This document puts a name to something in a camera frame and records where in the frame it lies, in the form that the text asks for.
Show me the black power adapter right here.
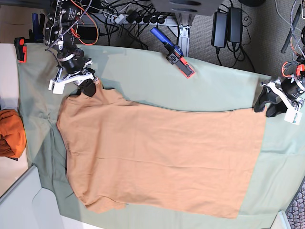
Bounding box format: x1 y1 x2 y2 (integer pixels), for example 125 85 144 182
227 7 243 43

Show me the blue clamp at middle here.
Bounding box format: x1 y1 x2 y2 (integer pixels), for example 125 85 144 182
150 27 195 79

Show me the blue clamp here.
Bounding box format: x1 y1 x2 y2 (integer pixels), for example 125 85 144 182
150 27 195 79
14 13 45 63

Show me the light orange T-shirt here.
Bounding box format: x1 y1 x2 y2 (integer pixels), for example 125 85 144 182
57 84 266 219

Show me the aluminium frame post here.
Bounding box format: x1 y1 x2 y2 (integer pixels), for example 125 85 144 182
175 13 194 57

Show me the blue clamp at left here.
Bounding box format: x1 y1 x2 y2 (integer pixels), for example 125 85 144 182
14 13 45 63

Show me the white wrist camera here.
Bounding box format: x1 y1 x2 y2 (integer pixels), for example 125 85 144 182
48 79 65 94
284 109 302 125

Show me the dark orange cloth pile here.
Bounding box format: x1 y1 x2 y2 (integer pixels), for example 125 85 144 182
0 109 26 158

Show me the white cable on floor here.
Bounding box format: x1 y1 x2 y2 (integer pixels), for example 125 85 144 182
274 0 298 29

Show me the grey plastic bin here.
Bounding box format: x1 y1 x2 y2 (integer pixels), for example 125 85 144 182
0 166 64 229

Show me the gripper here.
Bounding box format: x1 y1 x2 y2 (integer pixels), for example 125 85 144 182
254 78 305 117
53 52 98 97

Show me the black power adapter left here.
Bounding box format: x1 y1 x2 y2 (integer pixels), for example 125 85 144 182
211 12 227 48

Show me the black power adapter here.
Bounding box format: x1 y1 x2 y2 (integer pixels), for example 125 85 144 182
227 7 243 43
211 12 227 48

